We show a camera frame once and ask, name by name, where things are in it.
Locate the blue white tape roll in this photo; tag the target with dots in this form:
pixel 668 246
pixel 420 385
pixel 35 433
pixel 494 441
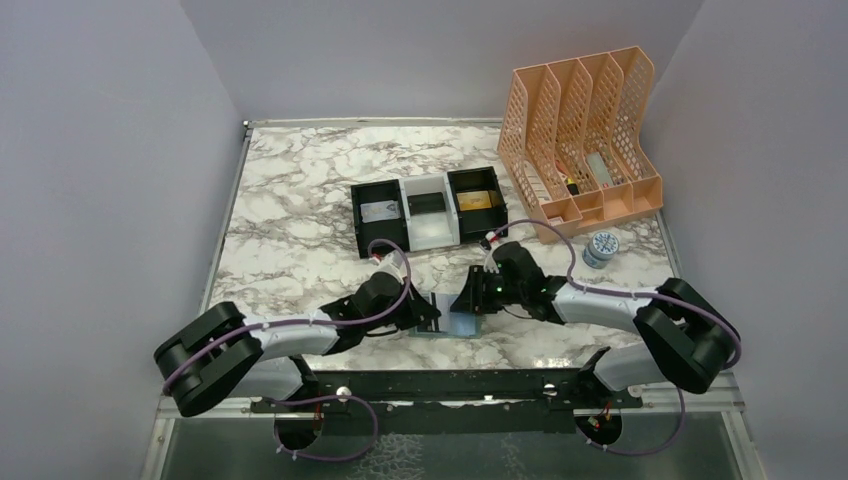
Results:
pixel 600 249

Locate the silver white credit card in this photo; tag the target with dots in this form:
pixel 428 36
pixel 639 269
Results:
pixel 448 321

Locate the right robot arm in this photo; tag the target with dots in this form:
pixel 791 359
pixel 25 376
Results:
pixel 684 341

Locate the black tray left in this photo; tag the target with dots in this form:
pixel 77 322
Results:
pixel 396 230

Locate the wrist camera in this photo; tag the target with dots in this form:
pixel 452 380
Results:
pixel 392 263
pixel 489 244

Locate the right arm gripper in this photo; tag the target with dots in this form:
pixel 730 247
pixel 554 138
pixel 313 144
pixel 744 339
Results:
pixel 473 297

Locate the grey item in organizer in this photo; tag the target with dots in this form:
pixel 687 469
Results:
pixel 600 171

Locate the green card holder wallet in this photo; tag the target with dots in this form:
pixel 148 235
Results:
pixel 473 328

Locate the yellow marker in organizer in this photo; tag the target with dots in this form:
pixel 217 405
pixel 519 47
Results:
pixel 571 186

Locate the black tray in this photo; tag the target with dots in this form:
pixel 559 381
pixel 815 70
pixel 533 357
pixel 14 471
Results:
pixel 396 230
pixel 473 225

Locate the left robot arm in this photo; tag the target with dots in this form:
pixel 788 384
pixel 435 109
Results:
pixel 208 359

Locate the orange file organizer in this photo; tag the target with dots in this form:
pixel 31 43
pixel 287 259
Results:
pixel 559 112

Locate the black tray right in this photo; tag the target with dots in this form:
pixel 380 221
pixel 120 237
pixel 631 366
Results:
pixel 473 225

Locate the white tray middle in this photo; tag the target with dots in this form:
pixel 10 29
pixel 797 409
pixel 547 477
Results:
pixel 430 231

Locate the black mounting rail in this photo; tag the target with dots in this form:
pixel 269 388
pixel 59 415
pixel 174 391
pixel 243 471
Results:
pixel 561 385

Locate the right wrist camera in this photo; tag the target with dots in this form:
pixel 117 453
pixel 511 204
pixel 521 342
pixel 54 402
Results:
pixel 489 244

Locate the gold card in tray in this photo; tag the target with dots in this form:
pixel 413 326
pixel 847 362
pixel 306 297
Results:
pixel 477 200

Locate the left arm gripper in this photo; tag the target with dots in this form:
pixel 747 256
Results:
pixel 418 308

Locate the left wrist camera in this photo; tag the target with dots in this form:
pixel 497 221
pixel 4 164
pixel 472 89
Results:
pixel 392 263

